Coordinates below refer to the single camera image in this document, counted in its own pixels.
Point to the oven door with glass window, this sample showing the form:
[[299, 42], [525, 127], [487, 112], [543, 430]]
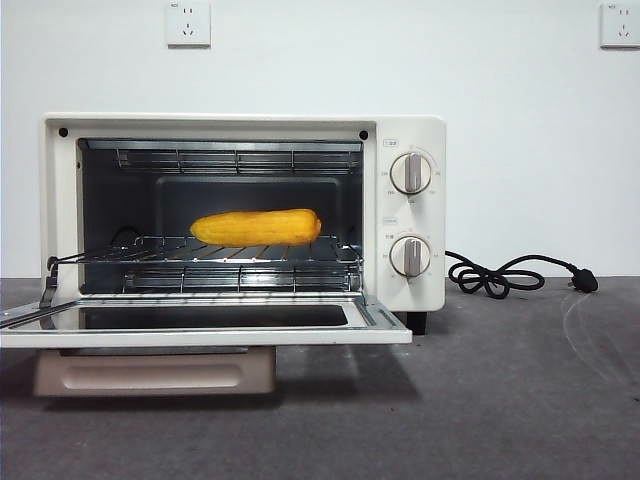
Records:
[[200, 337]]

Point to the beige oven dial knob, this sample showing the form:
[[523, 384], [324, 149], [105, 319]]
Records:
[[410, 257], [411, 173]]

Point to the white wall socket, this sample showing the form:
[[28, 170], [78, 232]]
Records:
[[621, 27], [188, 25]]

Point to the cream Toshiba toaster oven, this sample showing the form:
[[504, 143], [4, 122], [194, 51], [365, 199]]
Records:
[[430, 135]]

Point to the yellow corn cob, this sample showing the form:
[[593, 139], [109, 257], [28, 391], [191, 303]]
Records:
[[255, 227]]

